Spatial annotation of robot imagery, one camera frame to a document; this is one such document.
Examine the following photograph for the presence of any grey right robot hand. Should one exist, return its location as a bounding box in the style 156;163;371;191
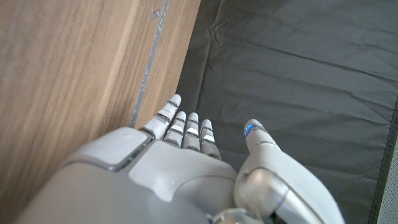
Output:
14;93;346;224

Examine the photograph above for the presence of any black backdrop cloth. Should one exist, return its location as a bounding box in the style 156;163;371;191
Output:
175;0;398;224

